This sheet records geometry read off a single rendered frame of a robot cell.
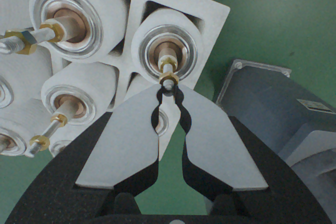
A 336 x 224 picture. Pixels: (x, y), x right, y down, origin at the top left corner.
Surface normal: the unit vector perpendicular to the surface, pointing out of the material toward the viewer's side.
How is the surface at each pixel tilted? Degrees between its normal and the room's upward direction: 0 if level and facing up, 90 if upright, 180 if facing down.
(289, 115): 90
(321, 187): 72
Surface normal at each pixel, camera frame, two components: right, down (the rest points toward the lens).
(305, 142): 0.01, 0.55
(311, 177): -0.77, -0.29
